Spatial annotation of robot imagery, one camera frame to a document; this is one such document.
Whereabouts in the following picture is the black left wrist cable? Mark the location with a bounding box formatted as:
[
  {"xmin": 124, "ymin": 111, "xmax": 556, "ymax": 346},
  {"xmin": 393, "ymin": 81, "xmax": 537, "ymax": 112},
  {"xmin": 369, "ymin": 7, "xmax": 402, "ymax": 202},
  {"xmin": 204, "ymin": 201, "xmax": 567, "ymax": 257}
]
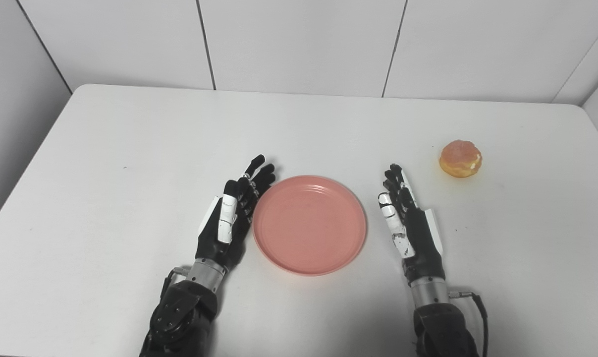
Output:
[{"xmin": 159, "ymin": 268, "xmax": 190, "ymax": 303}]

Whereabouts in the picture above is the pink plate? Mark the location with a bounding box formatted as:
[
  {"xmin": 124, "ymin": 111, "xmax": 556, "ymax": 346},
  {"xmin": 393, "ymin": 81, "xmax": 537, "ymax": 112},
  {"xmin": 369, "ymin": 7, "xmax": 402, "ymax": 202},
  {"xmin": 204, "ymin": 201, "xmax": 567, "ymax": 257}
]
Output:
[{"xmin": 252, "ymin": 175, "xmax": 368, "ymax": 277}]

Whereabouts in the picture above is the cream puff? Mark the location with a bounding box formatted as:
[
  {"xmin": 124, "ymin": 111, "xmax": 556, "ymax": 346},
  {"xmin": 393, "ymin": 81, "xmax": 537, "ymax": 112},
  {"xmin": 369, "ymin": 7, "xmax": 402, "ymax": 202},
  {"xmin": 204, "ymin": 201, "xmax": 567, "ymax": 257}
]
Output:
[{"xmin": 438, "ymin": 139, "xmax": 483, "ymax": 178}]

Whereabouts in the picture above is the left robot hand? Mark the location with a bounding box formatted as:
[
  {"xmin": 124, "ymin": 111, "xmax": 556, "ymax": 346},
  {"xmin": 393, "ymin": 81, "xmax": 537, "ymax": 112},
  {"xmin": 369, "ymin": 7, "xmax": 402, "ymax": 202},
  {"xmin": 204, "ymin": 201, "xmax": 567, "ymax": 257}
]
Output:
[{"xmin": 195, "ymin": 154, "xmax": 276, "ymax": 272}]

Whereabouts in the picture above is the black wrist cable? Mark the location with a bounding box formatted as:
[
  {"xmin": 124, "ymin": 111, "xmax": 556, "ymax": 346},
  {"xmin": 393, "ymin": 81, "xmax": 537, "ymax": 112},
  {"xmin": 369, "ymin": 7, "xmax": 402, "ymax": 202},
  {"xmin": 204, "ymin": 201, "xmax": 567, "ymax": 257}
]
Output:
[
  {"xmin": 447, "ymin": 291, "xmax": 489, "ymax": 357},
  {"xmin": 159, "ymin": 268, "xmax": 190, "ymax": 303}
]

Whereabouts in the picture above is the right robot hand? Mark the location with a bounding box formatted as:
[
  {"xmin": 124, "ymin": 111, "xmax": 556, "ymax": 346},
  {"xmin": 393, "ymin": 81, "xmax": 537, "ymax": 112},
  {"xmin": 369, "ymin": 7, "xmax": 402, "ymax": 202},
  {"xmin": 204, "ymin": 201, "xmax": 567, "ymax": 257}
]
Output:
[{"xmin": 378, "ymin": 164, "xmax": 446, "ymax": 287}]

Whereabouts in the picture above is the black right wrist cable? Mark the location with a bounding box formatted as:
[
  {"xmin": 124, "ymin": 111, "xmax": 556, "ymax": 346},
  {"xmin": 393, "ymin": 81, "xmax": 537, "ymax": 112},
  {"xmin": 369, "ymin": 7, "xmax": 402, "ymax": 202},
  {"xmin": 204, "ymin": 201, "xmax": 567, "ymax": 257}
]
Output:
[{"xmin": 447, "ymin": 291, "xmax": 489, "ymax": 357}]

